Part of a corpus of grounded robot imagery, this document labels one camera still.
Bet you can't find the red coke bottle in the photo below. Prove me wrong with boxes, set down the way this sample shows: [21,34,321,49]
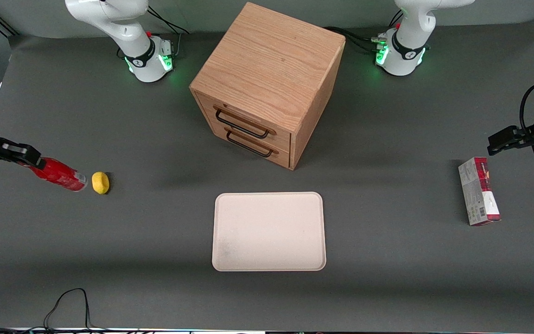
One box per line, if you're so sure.
[28,158,88,192]

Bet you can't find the beige rectangular tray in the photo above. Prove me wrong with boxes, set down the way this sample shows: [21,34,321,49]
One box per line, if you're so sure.
[212,192,327,272]

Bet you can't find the grey and red carton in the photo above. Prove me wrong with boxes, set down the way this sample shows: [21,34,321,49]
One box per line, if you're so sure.
[458,157,502,226]

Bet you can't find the yellow lemon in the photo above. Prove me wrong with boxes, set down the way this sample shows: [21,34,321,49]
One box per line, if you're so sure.
[92,172,110,195]

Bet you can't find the wooden drawer cabinet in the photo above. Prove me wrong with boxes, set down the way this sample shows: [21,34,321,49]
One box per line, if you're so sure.
[189,2,346,171]

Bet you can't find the aluminium frame rail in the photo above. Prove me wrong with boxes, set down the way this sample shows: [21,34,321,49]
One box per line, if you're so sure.
[0,12,19,39]

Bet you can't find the black looped cable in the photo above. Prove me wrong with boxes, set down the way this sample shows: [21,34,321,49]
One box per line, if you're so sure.
[0,288,110,333]

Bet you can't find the black left arm base cables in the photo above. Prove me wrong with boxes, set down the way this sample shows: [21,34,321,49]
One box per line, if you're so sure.
[324,26,386,52]

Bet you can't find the black arm base cables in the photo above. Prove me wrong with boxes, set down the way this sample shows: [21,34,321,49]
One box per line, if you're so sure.
[324,26,386,52]
[144,8,190,59]

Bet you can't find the black right arm base cables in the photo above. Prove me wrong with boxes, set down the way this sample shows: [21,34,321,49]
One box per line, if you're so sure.
[144,8,190,59]

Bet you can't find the black drawer handle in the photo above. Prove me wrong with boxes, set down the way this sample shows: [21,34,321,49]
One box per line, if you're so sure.
[226,131,273,158]
[214,108,270,140]

